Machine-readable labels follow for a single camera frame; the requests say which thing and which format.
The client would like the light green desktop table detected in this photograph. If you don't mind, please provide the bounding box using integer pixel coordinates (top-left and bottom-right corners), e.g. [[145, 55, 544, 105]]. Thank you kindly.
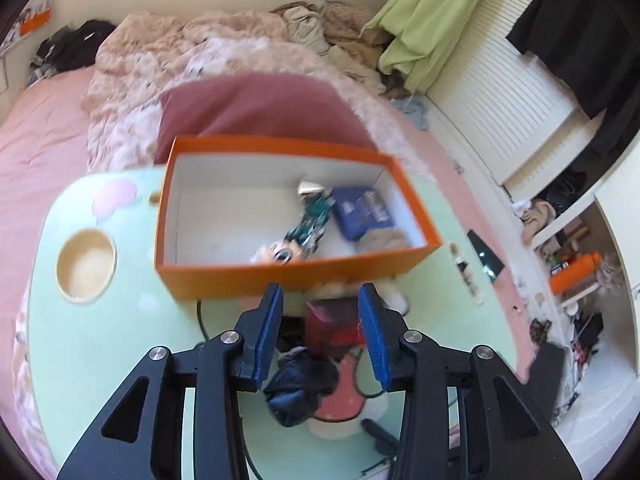
[[22, 167, 521, 480]]

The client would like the pink bed sheet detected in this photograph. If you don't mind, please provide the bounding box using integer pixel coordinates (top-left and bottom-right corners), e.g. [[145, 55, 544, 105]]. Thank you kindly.
[[0, 67, 536, 386]]

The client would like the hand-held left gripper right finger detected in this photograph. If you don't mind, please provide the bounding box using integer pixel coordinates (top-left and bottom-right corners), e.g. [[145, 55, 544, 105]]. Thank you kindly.
[[357, 282, 583, 480]]

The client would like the black flat card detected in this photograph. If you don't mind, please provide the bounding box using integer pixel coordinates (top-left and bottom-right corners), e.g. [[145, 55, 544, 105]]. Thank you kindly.
[[467, 230, 506, 283]]

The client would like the blue tin case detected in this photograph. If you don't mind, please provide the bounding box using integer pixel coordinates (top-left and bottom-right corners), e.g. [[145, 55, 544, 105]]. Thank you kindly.
[[331, 186, 398, 241]]

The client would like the green toy car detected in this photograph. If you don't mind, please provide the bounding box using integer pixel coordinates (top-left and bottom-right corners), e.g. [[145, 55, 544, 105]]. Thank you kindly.
[[285, 194, 336, 253]]

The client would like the maroon pillow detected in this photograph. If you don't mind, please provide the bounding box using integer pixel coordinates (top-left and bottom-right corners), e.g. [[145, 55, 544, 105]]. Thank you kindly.
[[155, 72, 378, 163]]

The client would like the white shelf unit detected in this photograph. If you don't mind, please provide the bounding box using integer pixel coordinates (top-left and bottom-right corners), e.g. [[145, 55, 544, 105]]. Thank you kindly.
[[530, 150, 640, 321]]

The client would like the white fur pompom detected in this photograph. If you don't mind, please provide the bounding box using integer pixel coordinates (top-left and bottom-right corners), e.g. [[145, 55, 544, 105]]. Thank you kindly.
[[382, 285, 412, 316]]

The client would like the brown fur pompom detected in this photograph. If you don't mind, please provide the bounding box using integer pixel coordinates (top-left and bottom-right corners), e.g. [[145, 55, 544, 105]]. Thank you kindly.
[[356, 230, 416, 256]]

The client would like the white slatted panel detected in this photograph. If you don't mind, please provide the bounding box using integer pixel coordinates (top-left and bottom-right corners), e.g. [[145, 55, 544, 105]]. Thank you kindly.
[[427, 25, 593, 186]]

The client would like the red patterned perfume bottle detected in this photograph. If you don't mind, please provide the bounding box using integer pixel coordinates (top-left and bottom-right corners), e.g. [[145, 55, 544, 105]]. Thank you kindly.
[[304, 299, 368, 361]]

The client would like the beige clothes pile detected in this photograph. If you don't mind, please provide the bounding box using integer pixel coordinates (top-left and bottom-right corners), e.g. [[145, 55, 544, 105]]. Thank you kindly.
[[272, 2, 396, 96]]

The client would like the black hanging garment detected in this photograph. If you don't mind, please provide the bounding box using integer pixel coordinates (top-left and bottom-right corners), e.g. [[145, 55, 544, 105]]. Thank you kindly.
[[507, 0, 640, 156]]

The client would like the light blue cloth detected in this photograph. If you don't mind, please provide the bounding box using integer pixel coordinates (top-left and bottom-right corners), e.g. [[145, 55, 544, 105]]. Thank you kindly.
[[392, 97, 431, 131]]

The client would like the pink floral blanket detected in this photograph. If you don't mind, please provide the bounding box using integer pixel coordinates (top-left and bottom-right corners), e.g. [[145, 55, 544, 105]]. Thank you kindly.
[[80, 10, 426, 171]]

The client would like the orange cardboard box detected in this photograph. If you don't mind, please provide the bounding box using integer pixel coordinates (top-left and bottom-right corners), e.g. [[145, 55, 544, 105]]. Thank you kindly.
[[153, 135, 443, 302]]

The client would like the small orange sill box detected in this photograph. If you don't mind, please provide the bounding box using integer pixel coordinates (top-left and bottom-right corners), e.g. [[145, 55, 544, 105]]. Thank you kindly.
[[20, 10, 53, 36]]

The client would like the white doll head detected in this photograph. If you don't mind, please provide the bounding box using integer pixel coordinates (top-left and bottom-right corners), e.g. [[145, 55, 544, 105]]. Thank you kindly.
[[250, 242, 306, 265]]

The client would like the dark cloth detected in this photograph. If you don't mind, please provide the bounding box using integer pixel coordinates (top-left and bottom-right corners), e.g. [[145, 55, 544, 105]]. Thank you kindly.
[[530, 342, 571, 423]]

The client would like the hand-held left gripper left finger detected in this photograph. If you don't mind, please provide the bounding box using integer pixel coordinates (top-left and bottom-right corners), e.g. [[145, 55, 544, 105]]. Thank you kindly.
[[56, 282, 284, 480]]

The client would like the black plastic bag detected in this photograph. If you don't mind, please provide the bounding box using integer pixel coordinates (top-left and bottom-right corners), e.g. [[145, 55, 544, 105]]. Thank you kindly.
[[263, 347, 341, 428]]

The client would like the black clothes pile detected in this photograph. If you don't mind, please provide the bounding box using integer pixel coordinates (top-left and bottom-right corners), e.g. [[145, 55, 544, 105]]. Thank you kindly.
[[30, 20, 118, 73]]

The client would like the light green hanging cloth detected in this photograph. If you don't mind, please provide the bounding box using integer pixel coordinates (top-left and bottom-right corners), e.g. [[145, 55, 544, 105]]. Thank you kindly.
[[367, 0, 501, 93]]

